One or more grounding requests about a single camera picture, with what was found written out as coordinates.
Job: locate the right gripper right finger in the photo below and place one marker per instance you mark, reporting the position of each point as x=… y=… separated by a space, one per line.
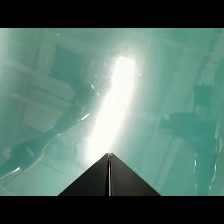
x=126 y=181

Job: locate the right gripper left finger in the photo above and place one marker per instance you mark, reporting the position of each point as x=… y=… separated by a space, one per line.
x=95 y=181

